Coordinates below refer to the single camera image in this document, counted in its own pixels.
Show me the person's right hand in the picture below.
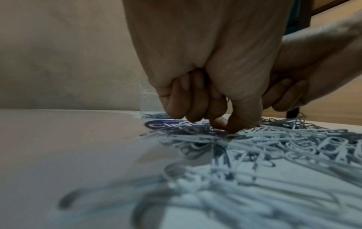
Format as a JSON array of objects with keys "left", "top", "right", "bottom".
[{"left": 261, "top": 9, "right": 362, "bottom": 112}]

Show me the person's left hand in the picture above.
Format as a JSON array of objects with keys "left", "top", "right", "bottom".
[{"left": 121, "top": 0, "right": 296, "bottom": 134}]

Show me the clear plastic two-compartment box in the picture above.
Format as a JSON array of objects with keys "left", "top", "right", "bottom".
[{"left": 139, "top": 83, "right": 170, "bottom": 120}]

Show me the cluster of sorted blue clips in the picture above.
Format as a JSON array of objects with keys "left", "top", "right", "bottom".
[{"left": 142, "top": 112, "right": 170, "bottom": 119}]

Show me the pile of mixed paper clips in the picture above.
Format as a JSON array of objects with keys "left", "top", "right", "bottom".
[{"left": 57, "top": 112, "right": 362, "bottom": 229}]

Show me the blue fabric item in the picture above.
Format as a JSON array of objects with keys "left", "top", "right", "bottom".
[{"left": 284, "top": 0, "right": 302, "bottom": 35}]

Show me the round purple sticker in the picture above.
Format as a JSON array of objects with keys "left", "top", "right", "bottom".
[{"left": 143, "top": 119, "right": 209, "bottom": 131}]

